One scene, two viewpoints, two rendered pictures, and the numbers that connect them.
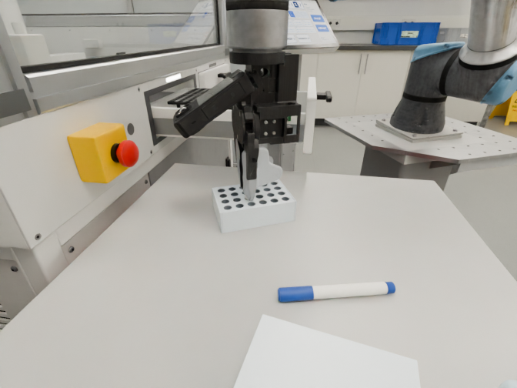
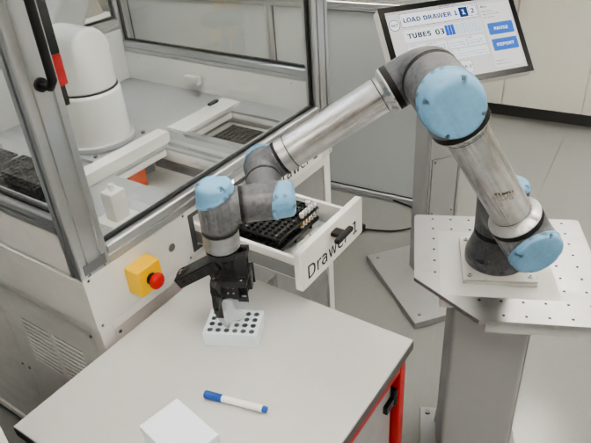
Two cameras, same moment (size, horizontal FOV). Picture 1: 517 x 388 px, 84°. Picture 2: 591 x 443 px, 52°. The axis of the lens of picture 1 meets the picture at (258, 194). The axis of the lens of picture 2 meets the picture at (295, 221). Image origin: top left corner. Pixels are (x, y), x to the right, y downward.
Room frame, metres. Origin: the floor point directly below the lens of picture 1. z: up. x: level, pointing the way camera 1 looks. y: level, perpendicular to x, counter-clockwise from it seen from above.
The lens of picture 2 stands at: (-0.43, -0.60, 1.72)
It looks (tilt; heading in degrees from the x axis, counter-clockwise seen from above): 33 degrees down; 27
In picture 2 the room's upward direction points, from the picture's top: 4 degrees counter-clockwise
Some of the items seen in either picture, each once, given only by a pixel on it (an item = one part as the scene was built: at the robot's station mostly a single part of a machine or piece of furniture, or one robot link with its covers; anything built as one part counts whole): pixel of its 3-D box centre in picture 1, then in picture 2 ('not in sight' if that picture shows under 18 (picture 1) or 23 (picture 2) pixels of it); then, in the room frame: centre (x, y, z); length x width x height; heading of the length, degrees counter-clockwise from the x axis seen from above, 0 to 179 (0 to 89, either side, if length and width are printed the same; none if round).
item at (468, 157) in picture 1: (415, 148); (500, 281); (0.89, -0.51, 0.70); 0.45 x 0.44 x 0.12; 105
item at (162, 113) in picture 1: (223, 110); (262, 222); (0.72, 0.09, 0.86); 0.40 x 0.26 x 0.06; 81
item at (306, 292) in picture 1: (336, 291); (235, 402); (0.24, -0.09, 0.77); 0.14 x 0.02 x 0.02; 95
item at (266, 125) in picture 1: (262, 99); (229, 271); (0.41, -0.01, 0.95); 0.09 x 0.08 x 0.12; 106
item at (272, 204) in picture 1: (252, 203); (234, 327); (0.42, 0.01, 0.78); 0.12 x 0.08 x 0.04; 106
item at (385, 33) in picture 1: (403, 34); not in sight; (3.79, -1.68, 1.01); 0.61 x 0.41 x 0.22; 85
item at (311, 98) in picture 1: (309, 109); (330, 241); (0.69, -0.12, 0.87); 0.29 x 0.02 x 0.11; 171
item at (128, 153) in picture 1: (125, 153); (155, 279); (0.40, 0.20, 0.88); 0.04 x 0.03 x 0.04; 171
